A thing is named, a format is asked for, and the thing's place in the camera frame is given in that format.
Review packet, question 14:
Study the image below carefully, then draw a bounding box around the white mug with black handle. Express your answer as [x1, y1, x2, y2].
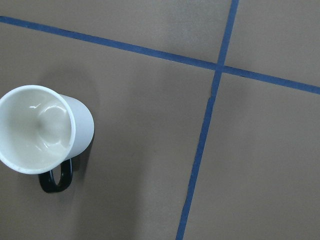
[0, 85, 95, 193]

